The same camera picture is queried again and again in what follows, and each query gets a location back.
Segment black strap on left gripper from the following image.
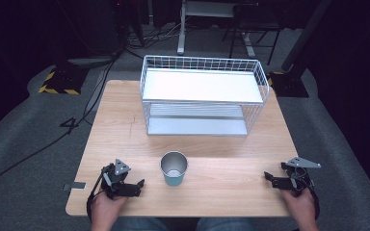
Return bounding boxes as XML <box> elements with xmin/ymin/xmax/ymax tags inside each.
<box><xmin>86</xmin><ymin>164</ymin><xmax>114</xmax><ymax>223</ymax></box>

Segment dark slanted pole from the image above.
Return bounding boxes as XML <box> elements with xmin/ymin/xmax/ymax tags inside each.
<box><xmin>280</xmin><ymin>0</ymin><xmax>333</xmax><ymax>73</ymax></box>

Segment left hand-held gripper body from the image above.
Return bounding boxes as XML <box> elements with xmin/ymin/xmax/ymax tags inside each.
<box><xmin>100</xmin><ymin>158</ymin><xmax>133</xmax><ymax>200</ymax></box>

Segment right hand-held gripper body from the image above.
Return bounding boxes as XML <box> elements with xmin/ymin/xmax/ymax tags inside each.
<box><xmin>280</xmin><ymin>156</ymin><xmax>322</xmax><ymax>194</ymax></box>

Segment black strap on gripper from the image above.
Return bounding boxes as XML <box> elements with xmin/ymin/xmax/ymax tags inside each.
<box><xmin>86</xmin><ymin>164</ymin><xmax>114</xmax><ymax>223</ymax></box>
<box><xmin>290</xmin><ymin>167</ymin><xmax>321</xmax><ymax>221</ymax></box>

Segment black strap on right gripper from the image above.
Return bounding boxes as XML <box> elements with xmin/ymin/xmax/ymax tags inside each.
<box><xmin>290</xmin><ymin>167</ymin><xmax>321</xmax><ymax>221</ymax></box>

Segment teal cup with metal inside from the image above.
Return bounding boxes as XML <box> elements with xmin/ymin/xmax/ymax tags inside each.
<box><xmin>159</xmin><ymin>150</ymin><xmax>189</xmax><ymax>188</ymax></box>

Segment bundle of floor cables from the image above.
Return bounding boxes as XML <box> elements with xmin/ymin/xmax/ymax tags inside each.
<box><xmin>123</xmin><ymin>22</ymin><xmax>187</xmax><ymax>52</ymax></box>

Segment person's left hand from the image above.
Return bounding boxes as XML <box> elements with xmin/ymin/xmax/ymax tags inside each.
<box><xmin>91</xmin><ymin>192</ymin><xmax>130</xmax><ymax>227</ymax></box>

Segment person's right hand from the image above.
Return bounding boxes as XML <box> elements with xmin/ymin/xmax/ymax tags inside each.
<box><xmin>280</xmin><ymin>187</ymin><xmax>318</xmax><ymax>226</ymax></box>

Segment white desk frame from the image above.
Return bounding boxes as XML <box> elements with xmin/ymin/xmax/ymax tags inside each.
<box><xmin>176</xmin><ymin>0</ymin><xmax>256</xmax><ymax>60</ymax></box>

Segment grey tape piece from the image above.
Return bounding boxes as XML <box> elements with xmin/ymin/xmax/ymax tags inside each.
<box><xmin>63</xmin><ymin>181</ymin><xmax>87</xmax><ymax>193</ymax></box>

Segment black metal chair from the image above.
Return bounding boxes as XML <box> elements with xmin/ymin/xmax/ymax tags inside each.
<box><xmin>221</xmin><ymin>2</ymin><xmax>285</xmax><ymax>66</ymax></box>

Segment person's legs in jeans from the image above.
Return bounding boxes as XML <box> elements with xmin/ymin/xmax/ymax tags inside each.
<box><xmin>111</xmin><ymin>217</ymin><xmax>255</xmax><ymax>231</ymax></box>

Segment long black floor cable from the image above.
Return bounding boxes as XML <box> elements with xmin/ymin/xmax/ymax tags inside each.
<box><xmin>0</xmin><ymin>47</ymin><xmax>123</xmax><ymax>194</ymax></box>

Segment white wire shelf rack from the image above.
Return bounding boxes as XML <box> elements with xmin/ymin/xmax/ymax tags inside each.
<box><xmin>139</xmin><ymin>54</ymin><xmax>271</xmax><ymax>138</ymax></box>

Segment black stand base striped tape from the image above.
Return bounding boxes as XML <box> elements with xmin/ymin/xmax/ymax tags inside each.
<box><xmin>266</xmin><ymin>70</ymin><xmax>310</xmax><ymax>99</ymax></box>
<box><xmin>38</xmin><ymin>64</ymin><xmax>91</xmax><ymax>96</ymax></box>

